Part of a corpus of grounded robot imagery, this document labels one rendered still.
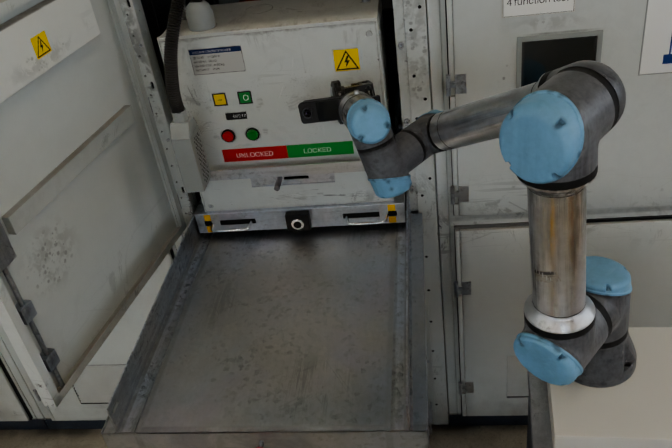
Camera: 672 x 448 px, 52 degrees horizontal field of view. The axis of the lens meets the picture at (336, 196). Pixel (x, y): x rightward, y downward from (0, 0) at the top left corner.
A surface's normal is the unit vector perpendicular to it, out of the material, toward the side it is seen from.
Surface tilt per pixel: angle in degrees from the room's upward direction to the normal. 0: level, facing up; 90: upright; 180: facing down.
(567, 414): 3
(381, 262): 0
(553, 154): 84
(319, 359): 0
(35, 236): 90
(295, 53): 90
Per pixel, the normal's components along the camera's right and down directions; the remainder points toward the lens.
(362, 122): 0.15, 0.29
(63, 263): 0.96, 0.04
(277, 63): -0.08, 0.55
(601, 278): -0.09, -0.89
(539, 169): -0.69, 0.39
